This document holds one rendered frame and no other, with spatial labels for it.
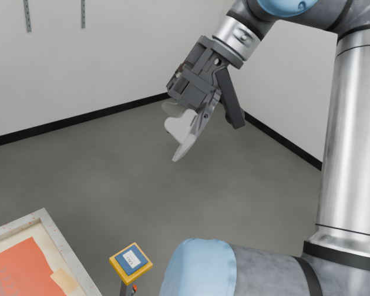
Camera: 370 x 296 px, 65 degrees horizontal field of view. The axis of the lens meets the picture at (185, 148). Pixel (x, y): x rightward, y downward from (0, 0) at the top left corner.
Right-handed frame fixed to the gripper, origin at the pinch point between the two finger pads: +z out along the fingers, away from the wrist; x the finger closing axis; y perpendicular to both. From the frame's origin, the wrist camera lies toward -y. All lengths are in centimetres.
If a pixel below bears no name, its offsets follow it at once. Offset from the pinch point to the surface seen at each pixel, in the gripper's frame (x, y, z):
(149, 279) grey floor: -111, -75, 128
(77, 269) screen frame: -36, -8, 71
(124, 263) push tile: -41, -23, 64
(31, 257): -43, 8, 80
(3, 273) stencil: -36, 14, 85
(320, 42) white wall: -263, -141, -107
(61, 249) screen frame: -44, 0, 72
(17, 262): -40, 12, 82
